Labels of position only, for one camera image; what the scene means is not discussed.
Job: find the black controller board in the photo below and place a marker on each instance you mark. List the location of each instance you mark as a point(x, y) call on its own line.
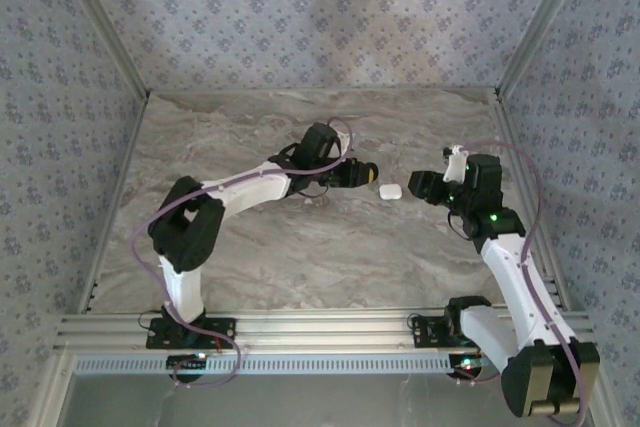
point(467, 369)
point(187, 364)

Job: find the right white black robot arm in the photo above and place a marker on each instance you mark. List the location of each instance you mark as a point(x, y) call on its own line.
point(520, 287)

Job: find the aluminium corner post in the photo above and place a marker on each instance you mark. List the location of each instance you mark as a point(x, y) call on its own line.
point(545, 22)
point(100, 22)

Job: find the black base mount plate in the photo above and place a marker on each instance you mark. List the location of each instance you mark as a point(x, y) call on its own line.
point(425, 332)
point(227, 324)

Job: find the white earbud charging case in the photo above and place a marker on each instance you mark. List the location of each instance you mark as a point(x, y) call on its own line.
point(390, 192)

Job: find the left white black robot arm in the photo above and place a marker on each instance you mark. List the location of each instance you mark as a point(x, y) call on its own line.
point(245, 192)

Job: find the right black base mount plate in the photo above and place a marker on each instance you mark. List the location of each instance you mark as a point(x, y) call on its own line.
point(425, 332)

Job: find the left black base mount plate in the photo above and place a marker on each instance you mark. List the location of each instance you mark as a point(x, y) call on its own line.
point(227, 324)

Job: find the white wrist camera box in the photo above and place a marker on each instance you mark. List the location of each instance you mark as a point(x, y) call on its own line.
point(455, 169)
point(345, 139)

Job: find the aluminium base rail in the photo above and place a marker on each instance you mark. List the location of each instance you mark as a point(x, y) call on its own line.
point(325, 329)

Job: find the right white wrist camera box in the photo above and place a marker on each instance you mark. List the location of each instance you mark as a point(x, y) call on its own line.
point(455, 169)

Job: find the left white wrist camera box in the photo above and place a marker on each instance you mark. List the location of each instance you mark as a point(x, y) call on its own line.
point(345, 139)

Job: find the aluminium side rail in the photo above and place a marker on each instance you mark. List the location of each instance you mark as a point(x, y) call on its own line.
point(515, 157)
point(127, 157)

